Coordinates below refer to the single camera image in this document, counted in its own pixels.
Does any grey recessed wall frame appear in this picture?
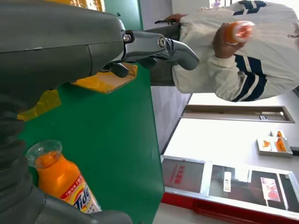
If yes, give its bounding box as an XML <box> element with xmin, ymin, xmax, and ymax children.
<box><xmin>180</xmin><ymin>104</ymin><xmax>295</xmax><ymax>124</ymax></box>

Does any orange yellow panel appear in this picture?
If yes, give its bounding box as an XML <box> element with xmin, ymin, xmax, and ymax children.
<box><xmin>44</xmin><ymin>0</ymin><xmax>106</xmax><ymax>12</ymax></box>

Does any yellow film wrapped cardboard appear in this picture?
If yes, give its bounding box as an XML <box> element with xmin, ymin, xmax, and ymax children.
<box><xmin>17</xmin><ymin>63</ymin><xmax>138</xmax><ymax>122</ymax></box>

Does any white framed picture board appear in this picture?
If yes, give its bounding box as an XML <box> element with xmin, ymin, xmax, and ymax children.
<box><xmin>256</xmin><ymin>130</ymin><xmax>293</xmax><ymax>158</ymax></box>

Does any person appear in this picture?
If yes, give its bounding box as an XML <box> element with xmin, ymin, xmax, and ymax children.
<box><xmin>144</xmin><ymin>0</ymin><xmax>299</xmax><ymax>103</ymax></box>

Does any orange Tide detergent bottle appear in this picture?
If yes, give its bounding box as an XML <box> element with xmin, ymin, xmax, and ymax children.
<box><xmin>25</xmin><ymin>140</ymin><xmax>102</xmax><ymax>215</ymax></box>

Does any green table mat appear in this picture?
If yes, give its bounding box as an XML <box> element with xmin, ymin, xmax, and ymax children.
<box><xmin>18</xmin><ymin>62</ymin><xmax>165</xmax><ymax>224</ymax></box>

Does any white framed glass display cabinet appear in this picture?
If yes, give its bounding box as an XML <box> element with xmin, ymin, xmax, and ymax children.
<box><xmin>160</xmin><ymin>155</ymin><xmax>299</xmax><ymax>224</ymax></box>

